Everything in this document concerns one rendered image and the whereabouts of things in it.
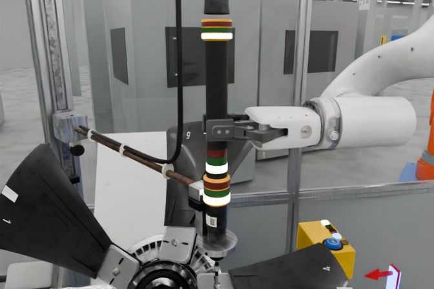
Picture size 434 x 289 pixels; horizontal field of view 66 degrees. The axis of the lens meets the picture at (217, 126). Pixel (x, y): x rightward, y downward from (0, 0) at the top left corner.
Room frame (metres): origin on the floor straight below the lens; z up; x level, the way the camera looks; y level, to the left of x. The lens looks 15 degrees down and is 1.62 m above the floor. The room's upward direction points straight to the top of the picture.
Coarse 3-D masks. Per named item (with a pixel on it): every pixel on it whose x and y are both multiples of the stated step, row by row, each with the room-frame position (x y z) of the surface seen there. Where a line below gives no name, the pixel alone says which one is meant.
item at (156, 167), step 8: (80, 128) 0.89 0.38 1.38; (96, 136) 0.82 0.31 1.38; (104, 144) 0.77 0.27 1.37; (112, 144) 0.75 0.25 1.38; (128, 152) 0.69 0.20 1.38; (136, 160) 0.66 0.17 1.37; (144, 160) 0.65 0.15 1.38; (152, 168) 0.62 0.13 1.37; (160, 168) 0.60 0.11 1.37; (168, 176) 0.58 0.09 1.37; (176, 176) 0.57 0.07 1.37; (184, 176) 0.56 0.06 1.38; (184, 184) 0.55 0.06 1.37
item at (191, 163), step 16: (176, 128) 0.73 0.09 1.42; (192, 128) 0.71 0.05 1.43; (192, 144) 0.68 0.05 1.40; (240, 144) 0.63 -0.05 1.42; (176, 160) 0.67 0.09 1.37; (192, 160) 0.65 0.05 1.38; (240, 160) 0.60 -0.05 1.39; (192, 176) 0.62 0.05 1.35; (176, 192) 0.62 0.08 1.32; (176, 208) 0.59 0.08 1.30; (192, 208) 0.56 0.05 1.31; (176, 224) 0.56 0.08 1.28; (192, 224) 0.54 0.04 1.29
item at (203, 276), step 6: (198, 276) 0.53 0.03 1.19; (204, 276) 0.53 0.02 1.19; (210, 276) 0.53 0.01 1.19; (222, 276) 0.53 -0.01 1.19; (228, 276) 0.54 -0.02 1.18; (198, 282) 0.51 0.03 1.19; (204, 282) 0.51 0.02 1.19; (210, 282) 0.51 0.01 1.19; (222, 282) 0.52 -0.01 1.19; (228, 282) 0.52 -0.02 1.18; (204, 288) 0.50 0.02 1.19; (210, 288) 0.50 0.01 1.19; (222, 288) 0.50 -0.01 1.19; (228, 288) 0.50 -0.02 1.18
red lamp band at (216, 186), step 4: (204, 180) 0.49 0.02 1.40; (204, 184) 0.49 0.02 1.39; (208, 184) 0.48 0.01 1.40; (212, 184) 0.47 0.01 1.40; (216, 184) 0.47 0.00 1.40; (220, 184) 0.47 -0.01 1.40; (224, 184) 0.48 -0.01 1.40; (228, 184) 0.48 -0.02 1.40; (208, 188) 0.48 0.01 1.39; (212, 188) 0.47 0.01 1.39; (216, 188) 0.47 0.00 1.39; (220, 188) 0.47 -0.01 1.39; (224, 188) 0.48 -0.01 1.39
